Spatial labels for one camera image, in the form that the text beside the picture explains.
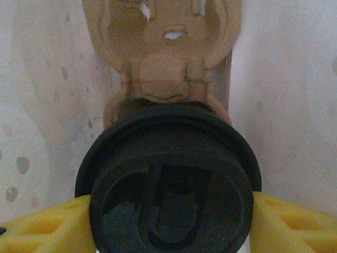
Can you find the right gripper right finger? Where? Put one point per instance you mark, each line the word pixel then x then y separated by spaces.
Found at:
pixel 295 232

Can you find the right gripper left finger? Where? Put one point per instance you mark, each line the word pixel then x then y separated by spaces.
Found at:
pixel 39 232

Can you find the brown pulp cup carrier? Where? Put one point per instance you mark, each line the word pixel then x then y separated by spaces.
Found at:
pixel 163 66

